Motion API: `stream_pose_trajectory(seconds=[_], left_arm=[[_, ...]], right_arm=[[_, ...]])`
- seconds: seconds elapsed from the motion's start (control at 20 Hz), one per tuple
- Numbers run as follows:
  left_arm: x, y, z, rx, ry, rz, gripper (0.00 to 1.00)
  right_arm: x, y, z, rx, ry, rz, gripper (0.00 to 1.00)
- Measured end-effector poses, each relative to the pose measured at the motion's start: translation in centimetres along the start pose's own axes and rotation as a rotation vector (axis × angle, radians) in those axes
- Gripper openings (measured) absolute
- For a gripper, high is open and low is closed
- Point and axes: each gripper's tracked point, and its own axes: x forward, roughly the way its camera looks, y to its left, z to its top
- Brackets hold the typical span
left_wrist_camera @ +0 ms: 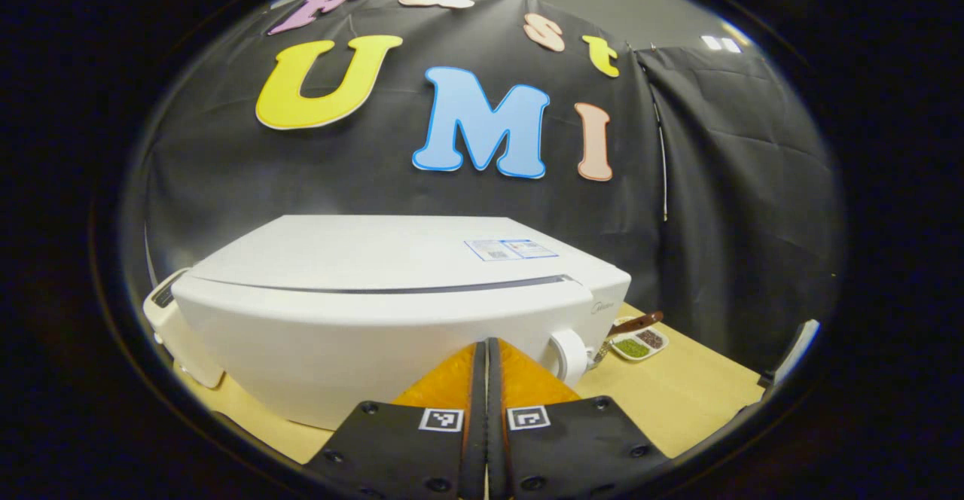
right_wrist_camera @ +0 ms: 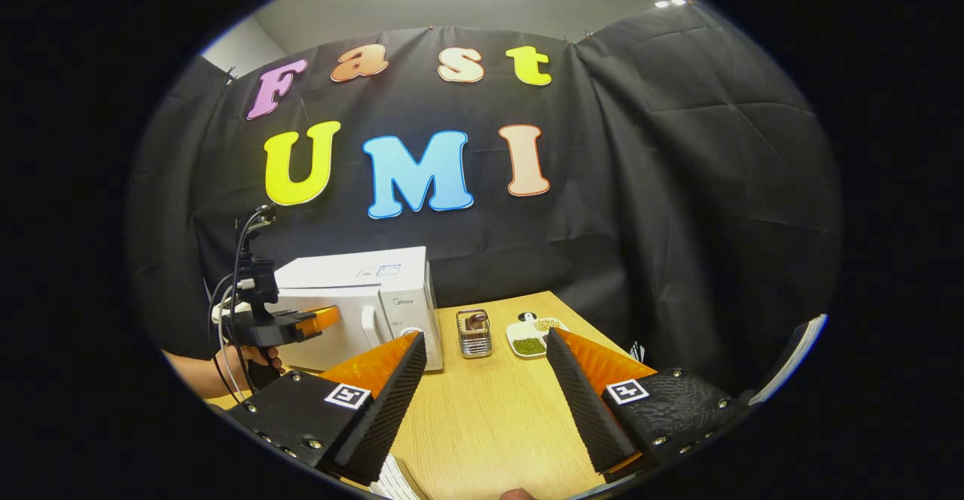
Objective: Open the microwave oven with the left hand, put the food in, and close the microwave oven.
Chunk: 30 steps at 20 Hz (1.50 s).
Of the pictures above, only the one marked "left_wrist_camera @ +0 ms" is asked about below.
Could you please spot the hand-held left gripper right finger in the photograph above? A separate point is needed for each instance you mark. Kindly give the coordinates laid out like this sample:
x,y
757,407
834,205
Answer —
x,y
497,440

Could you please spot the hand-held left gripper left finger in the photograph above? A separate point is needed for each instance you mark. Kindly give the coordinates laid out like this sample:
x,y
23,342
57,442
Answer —
x,y
474,440

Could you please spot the white microwave oven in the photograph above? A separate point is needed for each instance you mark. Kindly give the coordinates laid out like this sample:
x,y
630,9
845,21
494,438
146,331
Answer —
x,y
339,334

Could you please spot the white divided dish with grains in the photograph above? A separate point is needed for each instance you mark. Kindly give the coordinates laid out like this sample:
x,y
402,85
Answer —
x,y
636,348

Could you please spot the brown spoon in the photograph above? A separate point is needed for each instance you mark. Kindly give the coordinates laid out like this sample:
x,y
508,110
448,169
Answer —
x,y
640,321

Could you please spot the white slanted bar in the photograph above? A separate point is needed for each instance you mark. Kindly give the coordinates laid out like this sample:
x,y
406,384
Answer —
x,y
798,349

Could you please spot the white toaster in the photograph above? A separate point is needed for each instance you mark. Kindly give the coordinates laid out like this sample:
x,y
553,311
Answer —
x,y
162,319

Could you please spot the black backdrop cloth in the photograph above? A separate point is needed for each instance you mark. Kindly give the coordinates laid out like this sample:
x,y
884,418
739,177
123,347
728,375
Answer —
x,y
715,184

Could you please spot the small ceiling light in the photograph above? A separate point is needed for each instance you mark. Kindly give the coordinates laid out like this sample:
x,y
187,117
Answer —
x,y
719,43

